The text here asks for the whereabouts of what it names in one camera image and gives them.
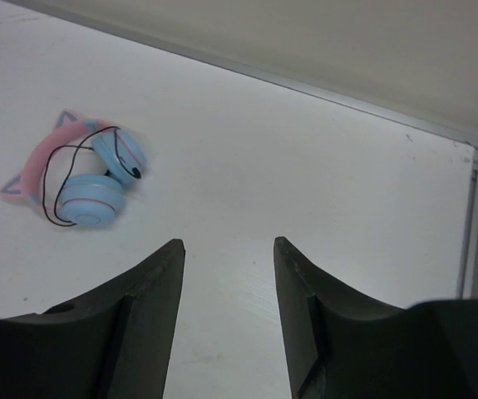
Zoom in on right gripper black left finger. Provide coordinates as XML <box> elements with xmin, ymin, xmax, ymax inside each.
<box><xmin>0</xmin><ymin>239</ymin><xmax>185</xmax><ymax>398</ymax></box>

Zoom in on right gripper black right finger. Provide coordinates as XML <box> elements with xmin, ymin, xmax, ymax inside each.
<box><xmin>273</xmin><ymin>237</ymin><xmax>478</xmax><ymax>398</ymax></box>

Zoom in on pink blue cat-ear headphones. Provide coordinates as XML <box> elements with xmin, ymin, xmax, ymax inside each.
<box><xmin>0</xmin><ymin>109</ymin><xmax>148</xmax><ymax>228</ymax></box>

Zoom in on thin black headphone cable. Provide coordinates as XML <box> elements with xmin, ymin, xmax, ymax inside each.
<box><xmin>40</xmin><ymin>126</ymin><xmax>143</xmax><ymax>229</ymax></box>

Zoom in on right metal table rail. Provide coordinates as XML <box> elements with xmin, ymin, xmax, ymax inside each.
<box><xmin>456</xmin><ymin>149</ymin><xmax>478</xmax><ymax>299</ymax></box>

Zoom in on metal table rail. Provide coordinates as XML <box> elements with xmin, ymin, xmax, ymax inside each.
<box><xmin>456</xmin><ymin>149</ymin><xmax>478</xmax><ymax>299</ymax></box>
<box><xmin>12</xmin><ymin>1</ymin><xmax>478</xmax><ymax>149</ymax></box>

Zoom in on rear metal table rail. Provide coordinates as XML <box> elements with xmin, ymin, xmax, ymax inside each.
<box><xmin>12</xmin><ymin>1</ymin><xmax>478</xmax><ymax>149</ymax></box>

